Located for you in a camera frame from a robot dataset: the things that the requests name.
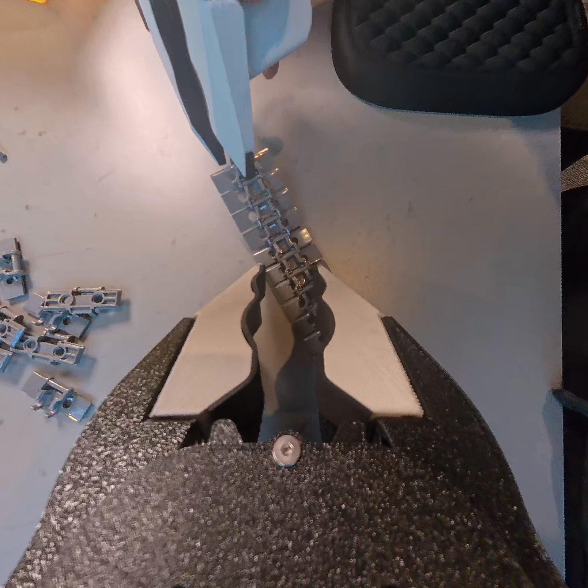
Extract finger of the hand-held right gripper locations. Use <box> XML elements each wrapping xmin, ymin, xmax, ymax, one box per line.
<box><xmin>176</xmin><ymin>0</ymin><xmax>256</xmax><ymax>178</ymax></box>
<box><xmin>135</xmin><ymin>0</ymin><xmax>229</xmax><ymax>165</ymax></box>

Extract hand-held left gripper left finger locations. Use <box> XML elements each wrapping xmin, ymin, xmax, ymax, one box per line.
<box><xmin>149</xmin><ymin>264</ymin><xmax>268</xmax><ymax>420</ymax></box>

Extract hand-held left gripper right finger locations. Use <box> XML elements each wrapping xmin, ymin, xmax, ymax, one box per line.
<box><xmin>317</xmin><ymin>266</ymin><xmax>424</xmax><ymax>419</ymax></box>

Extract assembled grey track chain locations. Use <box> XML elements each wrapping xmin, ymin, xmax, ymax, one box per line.
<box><xmin>210</xmin><ymin>158</ymin><xmax>338</xmax><ymax>354</ymax></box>

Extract pile of grey track links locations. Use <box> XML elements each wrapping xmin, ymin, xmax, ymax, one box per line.
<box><xmin>0</xmin><ymin>238</ymin><xmax>124</xmax><ymax>422</ymax></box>

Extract grey desk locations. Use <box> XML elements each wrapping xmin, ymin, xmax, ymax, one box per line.
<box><xmin>0</xmin><ymin>0</ymin><xmax>566</xmax><ymax>575</ymax></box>

